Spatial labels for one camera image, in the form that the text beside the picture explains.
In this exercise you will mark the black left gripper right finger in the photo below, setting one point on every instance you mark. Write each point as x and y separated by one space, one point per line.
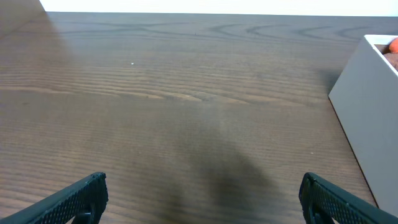
323 202

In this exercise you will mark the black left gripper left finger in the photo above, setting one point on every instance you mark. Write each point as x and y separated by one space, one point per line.
81 202

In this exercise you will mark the brown plush bear toy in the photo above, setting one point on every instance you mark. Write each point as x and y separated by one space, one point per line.
392 55

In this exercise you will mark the white cardboard box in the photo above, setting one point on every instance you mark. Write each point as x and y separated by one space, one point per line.
364 98

